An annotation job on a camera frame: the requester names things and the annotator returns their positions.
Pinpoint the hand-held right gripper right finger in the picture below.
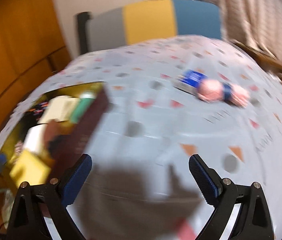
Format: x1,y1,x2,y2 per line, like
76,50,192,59
189,154,275,240

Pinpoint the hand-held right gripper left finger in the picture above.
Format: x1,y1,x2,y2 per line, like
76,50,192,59
6,154,93,240

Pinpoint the yellow sponge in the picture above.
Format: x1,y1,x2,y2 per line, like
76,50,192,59
10,150,52,188

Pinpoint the white sponge block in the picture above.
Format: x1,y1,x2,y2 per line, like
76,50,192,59
22,124,48,153

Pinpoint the dark red box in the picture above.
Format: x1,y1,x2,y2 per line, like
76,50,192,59
0,82,110,220

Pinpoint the green and white bottle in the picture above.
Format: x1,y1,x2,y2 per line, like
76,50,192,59
70,92,99,124

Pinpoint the cream sponge block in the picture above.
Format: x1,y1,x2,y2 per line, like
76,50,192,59
37,95,79,124

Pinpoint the pink cloth with blue band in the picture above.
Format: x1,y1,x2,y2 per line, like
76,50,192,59
196,78,250,108

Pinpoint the patterned light blue tablecloth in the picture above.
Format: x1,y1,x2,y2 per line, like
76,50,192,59
0,35,282,240

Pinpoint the blue tissue packet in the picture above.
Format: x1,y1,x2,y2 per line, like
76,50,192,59
175,69,206,96

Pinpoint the orange wooden door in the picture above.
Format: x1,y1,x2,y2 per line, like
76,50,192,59
0,0,73,137

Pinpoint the grey yellow blue chair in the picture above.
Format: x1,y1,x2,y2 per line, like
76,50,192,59
75,0,223,55

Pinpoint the beige patterned curtain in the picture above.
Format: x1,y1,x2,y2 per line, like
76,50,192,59
143,0,282,63

